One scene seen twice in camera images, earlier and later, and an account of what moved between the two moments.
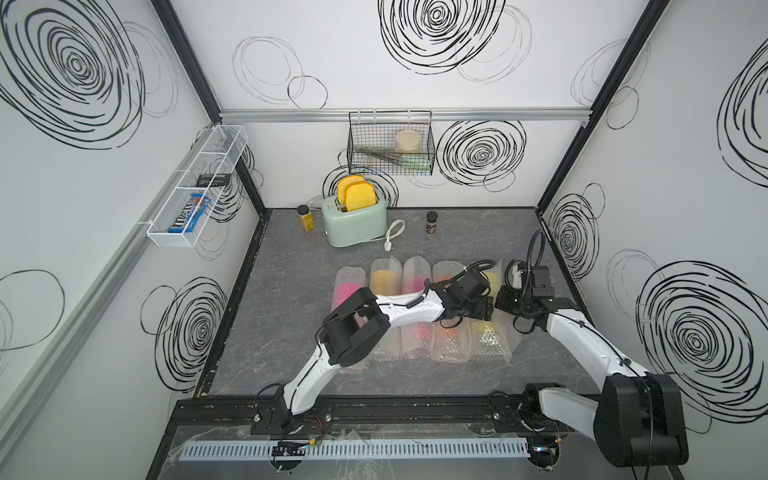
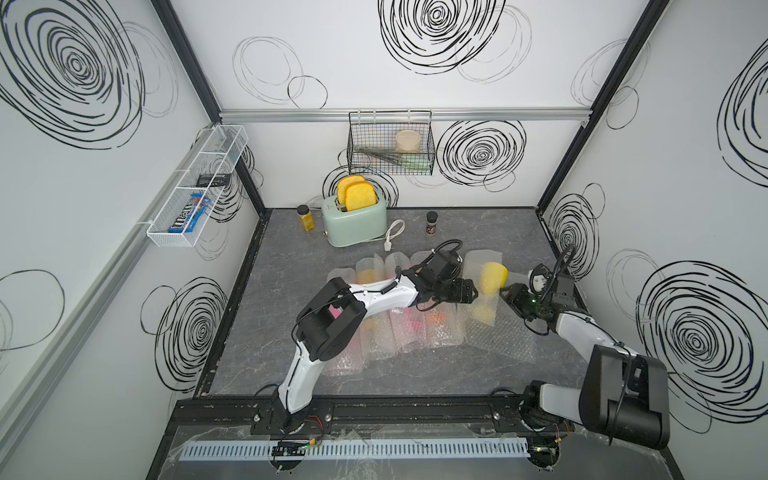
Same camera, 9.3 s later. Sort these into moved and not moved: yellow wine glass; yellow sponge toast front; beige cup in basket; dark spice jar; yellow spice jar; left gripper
Moved: yellow wine glass; left gripper
Not moved: dark spice jar; yellow sponge toast front; yellow spice jar; beige cup in basket
